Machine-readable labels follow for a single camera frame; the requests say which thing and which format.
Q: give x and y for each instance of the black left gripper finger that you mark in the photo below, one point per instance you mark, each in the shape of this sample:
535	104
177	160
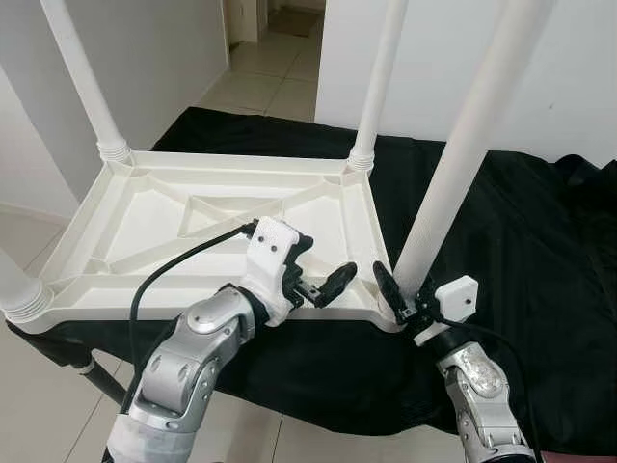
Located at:
301	248
337	283

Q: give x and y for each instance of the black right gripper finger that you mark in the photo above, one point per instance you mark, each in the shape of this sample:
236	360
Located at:
389	287

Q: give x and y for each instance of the white plastic table leg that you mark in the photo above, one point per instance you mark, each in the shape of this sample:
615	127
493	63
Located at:
21	289
472	125
82	77
381	77

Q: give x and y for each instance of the white plastic table top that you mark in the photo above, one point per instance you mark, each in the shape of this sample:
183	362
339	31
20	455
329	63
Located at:
116	241

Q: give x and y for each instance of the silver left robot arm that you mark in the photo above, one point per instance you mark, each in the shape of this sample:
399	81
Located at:
183	367

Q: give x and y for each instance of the black fabric table cover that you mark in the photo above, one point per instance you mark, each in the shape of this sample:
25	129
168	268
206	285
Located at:
540	270

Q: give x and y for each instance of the pink plastic stool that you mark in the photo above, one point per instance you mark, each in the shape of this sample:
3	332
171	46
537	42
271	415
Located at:
578	457

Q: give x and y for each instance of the black metal table leg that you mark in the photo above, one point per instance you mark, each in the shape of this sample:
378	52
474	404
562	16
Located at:
104	379

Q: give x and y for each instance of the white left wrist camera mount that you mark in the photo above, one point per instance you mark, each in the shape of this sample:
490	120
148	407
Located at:
270	246

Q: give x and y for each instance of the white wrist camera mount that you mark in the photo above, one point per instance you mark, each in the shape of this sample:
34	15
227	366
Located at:
458	297
270	246

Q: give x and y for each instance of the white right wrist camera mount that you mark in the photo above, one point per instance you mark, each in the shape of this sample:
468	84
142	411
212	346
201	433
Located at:
458	297

